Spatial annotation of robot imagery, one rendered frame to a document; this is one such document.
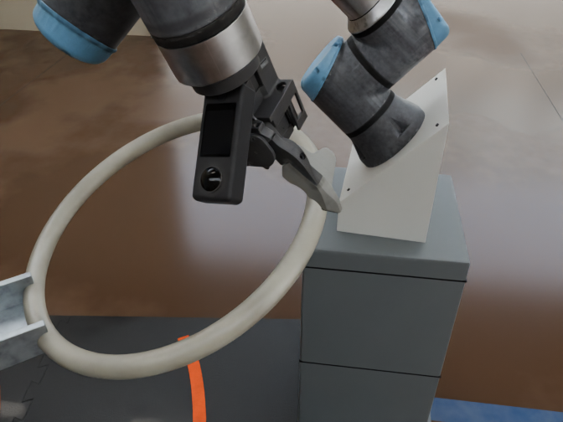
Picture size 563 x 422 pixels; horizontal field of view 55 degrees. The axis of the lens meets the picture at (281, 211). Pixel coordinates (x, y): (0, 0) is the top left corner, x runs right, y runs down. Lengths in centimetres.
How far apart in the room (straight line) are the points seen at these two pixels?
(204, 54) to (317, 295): 102
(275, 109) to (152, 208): 248
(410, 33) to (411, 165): 28
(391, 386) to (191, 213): 161
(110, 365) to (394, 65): 86
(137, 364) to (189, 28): 40
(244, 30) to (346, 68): 77
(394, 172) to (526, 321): 138
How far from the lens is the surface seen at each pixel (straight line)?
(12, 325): 89
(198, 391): 209
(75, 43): 64
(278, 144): 55
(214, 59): 49
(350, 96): 126
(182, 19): 48
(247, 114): 53
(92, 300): 253
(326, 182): 59
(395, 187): 130
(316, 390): 173
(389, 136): 129
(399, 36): 122
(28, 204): 325
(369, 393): 172
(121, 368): 70
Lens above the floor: 170
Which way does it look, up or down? 36 degrees down
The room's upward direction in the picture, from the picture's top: straight up
